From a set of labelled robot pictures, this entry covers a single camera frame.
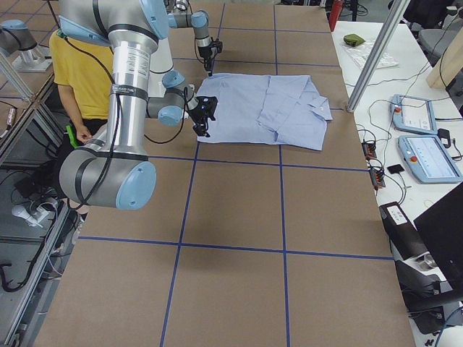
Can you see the green handled tool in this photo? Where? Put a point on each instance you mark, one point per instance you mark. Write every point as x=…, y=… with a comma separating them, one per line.
x=72, y=136

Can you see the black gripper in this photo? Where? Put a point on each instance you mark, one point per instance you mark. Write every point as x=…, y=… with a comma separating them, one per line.
x=198, y=113
x=205, y=53

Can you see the person in yellow shirt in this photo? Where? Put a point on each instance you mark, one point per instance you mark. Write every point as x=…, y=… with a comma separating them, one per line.
x=81, y=75

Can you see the lower blue teach pendant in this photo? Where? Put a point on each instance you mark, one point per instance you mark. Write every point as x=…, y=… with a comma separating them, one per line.
x=428, y=159

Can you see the blue teach pendant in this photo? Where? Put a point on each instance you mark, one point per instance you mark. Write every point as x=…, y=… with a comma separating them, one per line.
x=428, y=159
x=413, y=114

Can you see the green folded cloth pouch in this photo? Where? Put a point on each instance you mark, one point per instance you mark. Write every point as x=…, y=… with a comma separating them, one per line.
x=353, y=40

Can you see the aluminium frame post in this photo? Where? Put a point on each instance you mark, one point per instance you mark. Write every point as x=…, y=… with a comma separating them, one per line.
x=385, y=34

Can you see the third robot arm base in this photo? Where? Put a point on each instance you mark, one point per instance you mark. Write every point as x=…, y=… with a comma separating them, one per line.
x=16, y=37

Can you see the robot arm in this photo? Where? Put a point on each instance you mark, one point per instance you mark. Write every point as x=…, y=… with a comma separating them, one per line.
x=112, y=169
x=181, y=15

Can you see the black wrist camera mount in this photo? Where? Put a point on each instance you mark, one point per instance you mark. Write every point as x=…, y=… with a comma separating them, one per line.
x=216, y=46
x=208, y=102

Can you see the black smartphone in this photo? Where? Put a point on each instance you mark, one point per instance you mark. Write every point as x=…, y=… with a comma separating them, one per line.
x=395, y=169

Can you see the light blue striped shirt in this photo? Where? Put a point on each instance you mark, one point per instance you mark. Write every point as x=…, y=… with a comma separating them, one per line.
x=265, y=109

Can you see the black power adapter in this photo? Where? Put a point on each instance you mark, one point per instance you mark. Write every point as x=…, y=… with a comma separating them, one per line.
x=445, y=137

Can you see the upper blue teach pendant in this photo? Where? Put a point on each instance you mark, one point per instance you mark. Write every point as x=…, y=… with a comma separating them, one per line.
x=413, y=114

